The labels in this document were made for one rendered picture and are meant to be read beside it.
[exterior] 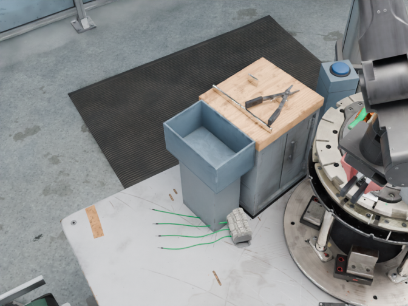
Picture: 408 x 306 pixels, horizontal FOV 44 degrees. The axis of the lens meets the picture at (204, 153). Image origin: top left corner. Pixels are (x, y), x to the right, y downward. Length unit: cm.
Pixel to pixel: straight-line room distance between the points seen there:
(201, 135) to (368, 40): 60
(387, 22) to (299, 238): 70
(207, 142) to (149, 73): 170
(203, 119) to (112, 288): 43
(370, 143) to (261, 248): 54
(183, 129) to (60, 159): 143
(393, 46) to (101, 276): 83
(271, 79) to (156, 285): 53
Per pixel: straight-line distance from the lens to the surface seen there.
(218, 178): 101
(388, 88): 65
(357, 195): 83
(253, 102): 107
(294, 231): 123
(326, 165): 98
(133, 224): 126
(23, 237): 229
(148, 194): 131
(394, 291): 120
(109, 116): 260
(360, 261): 117
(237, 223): 120
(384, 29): 63
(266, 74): 118
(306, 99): 113
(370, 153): 76
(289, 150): 118
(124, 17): 327
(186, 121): 112
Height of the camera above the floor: 184
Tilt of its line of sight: 50 degrees down
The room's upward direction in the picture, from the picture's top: 2 degrees counter-clockwise
